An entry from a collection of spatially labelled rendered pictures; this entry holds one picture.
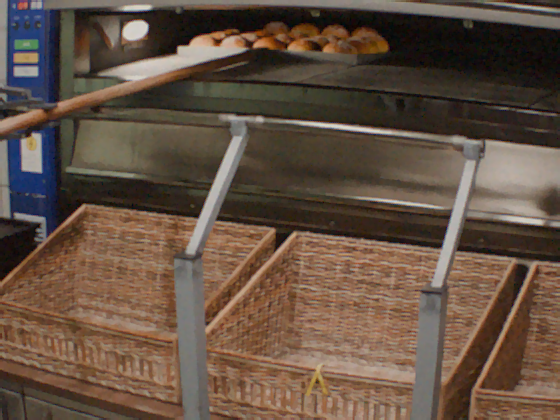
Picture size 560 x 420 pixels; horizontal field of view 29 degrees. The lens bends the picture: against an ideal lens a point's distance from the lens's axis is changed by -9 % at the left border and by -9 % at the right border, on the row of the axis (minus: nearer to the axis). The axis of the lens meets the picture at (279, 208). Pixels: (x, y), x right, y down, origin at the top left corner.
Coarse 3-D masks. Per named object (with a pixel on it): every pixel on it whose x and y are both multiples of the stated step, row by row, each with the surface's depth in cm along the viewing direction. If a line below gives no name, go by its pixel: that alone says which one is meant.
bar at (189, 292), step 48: (240, 144) 230; (432, 144) 214; (480, 144) 210; (192, 240) 220; (192, 288) 217; (432, 288) 197; (192, 336) 220; (432, 336) 198; (192, 384) 223; (432, 384) 200
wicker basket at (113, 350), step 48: (48, 240) 281; (96, 240) 294; (144, 240) 287; (240, 240) 277; (0, 288) 263; (48, 288) 283; (96, 288) 293; (144, 288) 288; (240, 288) 261; (0, 336) 264; (48, 336) 252; (96, 336) 246; (144, 336) 239; (144, 384) 243
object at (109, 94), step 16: (192, 64) 284; (208, 64) 289; (224, 64) 296; (144, 80) 264; (160, 80) 269; (176, 80) 277; (96, 96) 246; (112, 96) 252; (32, 112) 227; (48, 112) 230; (64, 112) 236; (0, 128) 216; (16, 128) 221
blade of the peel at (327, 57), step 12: (180, 48) 329; (192, 48) 327; (204, 48) 326; (216, 48) 324; (228, 48) 322; (240, 48) 321; (312, 60) 312; (324, 60) 310; (336, 60) 309; (348, 60) 307; (360, 60) 308
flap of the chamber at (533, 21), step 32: (64, 0) 272; (96, 0) 267; (128, 0) 263; (160, 0) 259; (192, 0) 256; (224, 0) 252; (256, 0) 249; (288, 0) 245; (320, 0) 242; (352, 0) 239
